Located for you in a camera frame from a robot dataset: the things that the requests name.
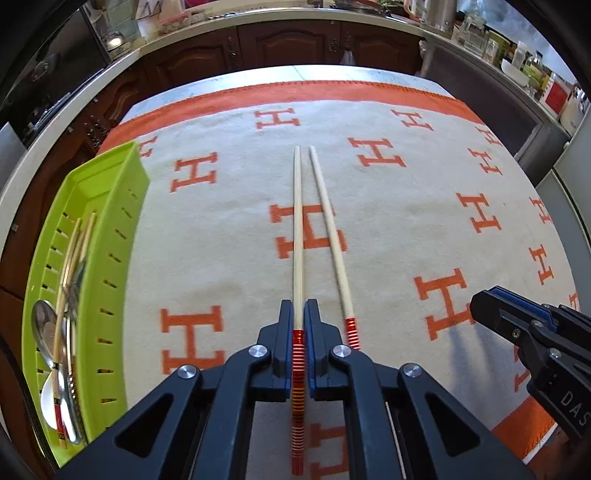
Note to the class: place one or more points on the orange and cream printed blanket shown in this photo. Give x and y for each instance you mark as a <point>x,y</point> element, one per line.
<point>392,221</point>

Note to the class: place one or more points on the stainless steel panel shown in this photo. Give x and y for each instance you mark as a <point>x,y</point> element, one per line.
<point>11,147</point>

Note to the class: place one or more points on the white ceramic spoon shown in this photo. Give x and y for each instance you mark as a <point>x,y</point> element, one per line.
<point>48,397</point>

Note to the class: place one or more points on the patterned bowl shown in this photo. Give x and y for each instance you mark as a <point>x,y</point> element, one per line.
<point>175,22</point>

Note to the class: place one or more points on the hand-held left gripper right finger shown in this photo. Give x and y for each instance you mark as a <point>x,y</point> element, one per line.
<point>314,350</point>

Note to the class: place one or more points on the white capped jar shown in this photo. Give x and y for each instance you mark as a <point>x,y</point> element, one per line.
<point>518,55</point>

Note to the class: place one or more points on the clear plastic container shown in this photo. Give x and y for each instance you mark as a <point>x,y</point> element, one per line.
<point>473,34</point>

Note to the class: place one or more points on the metal fork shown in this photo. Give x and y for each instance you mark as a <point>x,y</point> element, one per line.
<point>79,281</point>

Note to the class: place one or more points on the white bowl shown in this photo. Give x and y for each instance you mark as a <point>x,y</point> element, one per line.
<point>515,74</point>

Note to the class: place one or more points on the green labelled bottle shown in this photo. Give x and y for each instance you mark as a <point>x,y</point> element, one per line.
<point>533,71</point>

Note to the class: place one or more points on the green plastic utensil tray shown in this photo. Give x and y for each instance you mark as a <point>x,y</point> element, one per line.
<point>115,240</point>

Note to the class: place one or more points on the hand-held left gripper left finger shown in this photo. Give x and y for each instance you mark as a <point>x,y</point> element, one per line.
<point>285,350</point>

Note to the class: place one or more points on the large metal spoon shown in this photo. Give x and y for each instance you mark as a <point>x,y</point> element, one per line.
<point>44,327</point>

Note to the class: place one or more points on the steel electric kettle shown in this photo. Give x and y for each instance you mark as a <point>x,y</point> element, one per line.
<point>436,16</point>

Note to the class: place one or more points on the grey metal cabinet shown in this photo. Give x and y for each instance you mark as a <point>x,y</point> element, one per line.
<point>485,92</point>

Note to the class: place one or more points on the small metal kettle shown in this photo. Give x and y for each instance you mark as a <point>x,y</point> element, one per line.
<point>115,42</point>

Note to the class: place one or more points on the steel range hood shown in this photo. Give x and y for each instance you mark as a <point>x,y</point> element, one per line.
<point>69,69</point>

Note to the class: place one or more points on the hanging plastic bag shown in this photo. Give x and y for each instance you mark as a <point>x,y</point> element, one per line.
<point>347,57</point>

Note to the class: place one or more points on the pale patterned tablecloth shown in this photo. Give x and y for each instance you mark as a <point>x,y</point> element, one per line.
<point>295,76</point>

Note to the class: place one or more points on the grey refrigerator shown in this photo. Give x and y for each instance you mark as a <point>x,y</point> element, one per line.
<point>568,198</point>

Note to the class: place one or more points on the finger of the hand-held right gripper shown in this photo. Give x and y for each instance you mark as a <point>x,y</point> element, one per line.
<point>503,323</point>
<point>521,302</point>

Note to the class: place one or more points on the white kitchen countertop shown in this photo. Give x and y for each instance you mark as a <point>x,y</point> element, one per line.
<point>258,19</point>

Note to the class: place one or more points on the red box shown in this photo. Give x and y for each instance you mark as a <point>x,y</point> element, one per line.
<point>556,94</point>

